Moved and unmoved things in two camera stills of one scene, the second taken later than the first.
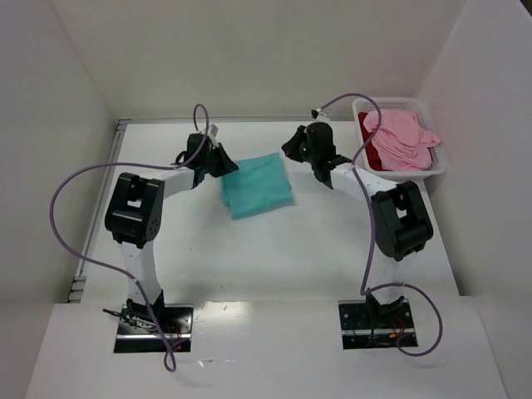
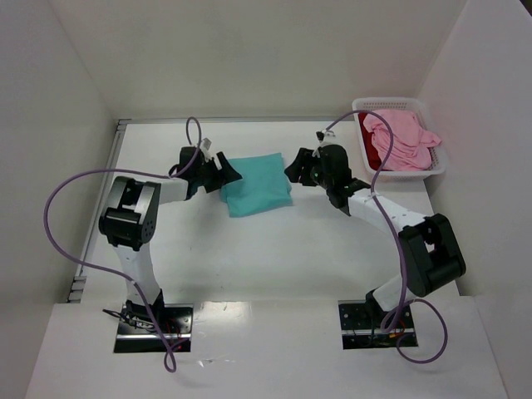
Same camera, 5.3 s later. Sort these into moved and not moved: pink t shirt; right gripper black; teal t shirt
Moved: right gripper black
Not moved: pink t shirt; teal t shirt
